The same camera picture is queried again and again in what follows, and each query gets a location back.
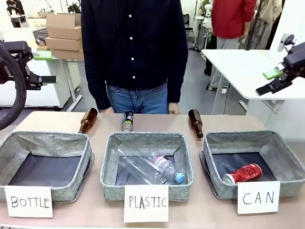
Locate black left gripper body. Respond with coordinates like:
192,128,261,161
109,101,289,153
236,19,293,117
0,41,33,85

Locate white paper sign CAN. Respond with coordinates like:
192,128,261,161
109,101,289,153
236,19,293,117
237,180,281,215

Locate pale cardboard box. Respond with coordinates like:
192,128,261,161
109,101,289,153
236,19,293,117
27,16,47,31

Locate person's left hand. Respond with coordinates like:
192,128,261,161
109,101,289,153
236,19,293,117
168,102,180,115

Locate clear plastic bottle blue cap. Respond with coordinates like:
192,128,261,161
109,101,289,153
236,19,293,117
116,147,186,186

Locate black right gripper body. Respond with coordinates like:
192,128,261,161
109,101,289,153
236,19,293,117
283,42,305,79

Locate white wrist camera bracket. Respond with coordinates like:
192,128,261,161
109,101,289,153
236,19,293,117
276,33,295,53

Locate bystander in beige coat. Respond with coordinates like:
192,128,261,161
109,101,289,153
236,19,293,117
239,0,283,51

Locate dark navy button shirt torso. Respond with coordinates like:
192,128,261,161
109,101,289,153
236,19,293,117
81,0,189,89

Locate bystander in red sweater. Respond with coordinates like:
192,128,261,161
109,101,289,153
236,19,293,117
208,0,257,92

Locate black office chair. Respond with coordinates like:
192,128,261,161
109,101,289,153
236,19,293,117
183,13,195,51

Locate dark drink can green band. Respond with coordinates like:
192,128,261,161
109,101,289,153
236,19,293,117
121,110,134,132

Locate black plastic mesh crate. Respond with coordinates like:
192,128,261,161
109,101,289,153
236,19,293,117
31,28,49,45

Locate flat brown cardboard box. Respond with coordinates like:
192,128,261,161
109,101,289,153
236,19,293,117
52,49,85,62
45,37,84,52

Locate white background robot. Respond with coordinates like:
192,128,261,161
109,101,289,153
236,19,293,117
198,0,213,20

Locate person's right forearm navy sleeve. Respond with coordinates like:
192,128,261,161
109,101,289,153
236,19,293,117
85,54,112,111

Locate grey fabric basket plastic label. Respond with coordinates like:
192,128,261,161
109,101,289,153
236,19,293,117
100,132,194,201

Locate black braided cable hose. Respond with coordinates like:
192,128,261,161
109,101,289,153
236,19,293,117
0,42,27,131

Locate brown glass beer bottle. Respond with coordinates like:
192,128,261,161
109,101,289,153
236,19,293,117
188,108,204,140
78,107,99,135

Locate white paper sign BOTTLE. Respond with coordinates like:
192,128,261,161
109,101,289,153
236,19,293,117
4,185,54,219

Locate blue jeans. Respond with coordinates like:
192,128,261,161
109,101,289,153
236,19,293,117
106,82,170,115

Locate person's left forearm navy sleeve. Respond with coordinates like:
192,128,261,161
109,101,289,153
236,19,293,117
166,54,189,104

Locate large white table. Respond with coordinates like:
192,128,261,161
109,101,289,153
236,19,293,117
201,48,305,115

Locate white desk with metal legs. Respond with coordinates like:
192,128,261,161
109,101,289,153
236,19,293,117
0,28,83,112

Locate grey fabric basket bottle label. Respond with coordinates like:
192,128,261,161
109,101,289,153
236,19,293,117
0,130,95,203

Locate grey fabric basket can label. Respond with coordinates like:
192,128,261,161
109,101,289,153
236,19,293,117
199,130,305,200

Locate crushed red soda can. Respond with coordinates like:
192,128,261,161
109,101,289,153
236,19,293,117
222,163,263,185

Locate open brown cardboard box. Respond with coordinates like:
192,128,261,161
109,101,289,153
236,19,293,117
45,12,83,41

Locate white paper sign PLASTIC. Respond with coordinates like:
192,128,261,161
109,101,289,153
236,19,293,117
123,184,170,223

